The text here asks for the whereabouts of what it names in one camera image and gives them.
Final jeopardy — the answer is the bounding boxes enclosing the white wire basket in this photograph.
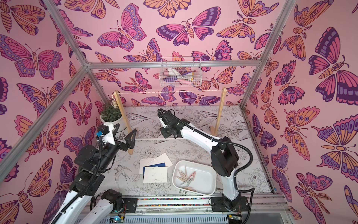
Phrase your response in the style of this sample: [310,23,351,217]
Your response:
[158,56,202,88]

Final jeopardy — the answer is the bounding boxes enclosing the potted green plant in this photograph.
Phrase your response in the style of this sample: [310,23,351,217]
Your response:
[100,104,126,132]

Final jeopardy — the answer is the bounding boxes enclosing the blue postcard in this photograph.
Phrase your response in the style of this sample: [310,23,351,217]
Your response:
[143,163,166,175]

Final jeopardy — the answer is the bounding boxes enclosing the white plastic tray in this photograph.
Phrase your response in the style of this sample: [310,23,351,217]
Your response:
[172,160,217,196]

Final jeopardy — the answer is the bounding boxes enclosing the grey clothespin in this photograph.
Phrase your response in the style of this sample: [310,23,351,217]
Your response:
[180,178,193,187]

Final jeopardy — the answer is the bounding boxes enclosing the aluminium frame profiles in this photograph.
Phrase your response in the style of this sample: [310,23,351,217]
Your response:
[1,1,296,180]

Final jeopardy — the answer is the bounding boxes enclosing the beige clothespin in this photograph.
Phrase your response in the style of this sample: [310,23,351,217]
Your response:
[175,175,186,182]
[187,171,196,181]
[183,187,197,192]
[180,168,188,181]

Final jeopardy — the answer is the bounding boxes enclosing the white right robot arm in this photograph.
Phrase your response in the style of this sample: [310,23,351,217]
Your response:
[157,109,255,211]

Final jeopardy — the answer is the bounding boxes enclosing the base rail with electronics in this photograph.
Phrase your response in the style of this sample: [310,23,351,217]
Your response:
[75,194,291,224]

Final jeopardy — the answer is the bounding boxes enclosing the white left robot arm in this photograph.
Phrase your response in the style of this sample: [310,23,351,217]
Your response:
[50,122,137,224]

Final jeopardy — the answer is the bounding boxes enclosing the white postcard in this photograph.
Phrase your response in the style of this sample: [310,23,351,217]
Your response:
[139,158,155,175]
[150,153,173,167]
[143,167,168,183]

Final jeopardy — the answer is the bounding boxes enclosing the wooden drying rack frame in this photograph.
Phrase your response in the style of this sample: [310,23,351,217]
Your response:
[113,91,231,153]

